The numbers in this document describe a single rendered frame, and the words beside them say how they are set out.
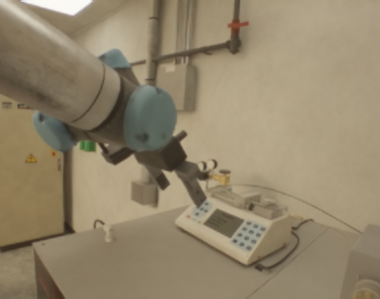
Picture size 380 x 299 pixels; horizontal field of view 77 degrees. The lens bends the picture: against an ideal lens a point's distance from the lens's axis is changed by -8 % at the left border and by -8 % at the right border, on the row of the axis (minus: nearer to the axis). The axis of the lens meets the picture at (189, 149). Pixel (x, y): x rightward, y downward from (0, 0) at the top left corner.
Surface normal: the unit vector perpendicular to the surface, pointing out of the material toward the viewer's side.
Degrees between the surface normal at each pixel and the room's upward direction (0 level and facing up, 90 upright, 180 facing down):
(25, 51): 102
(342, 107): 90
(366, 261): 90
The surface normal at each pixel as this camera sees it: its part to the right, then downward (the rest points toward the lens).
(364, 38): -0.71, 0.04
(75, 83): 0.74, 0.33
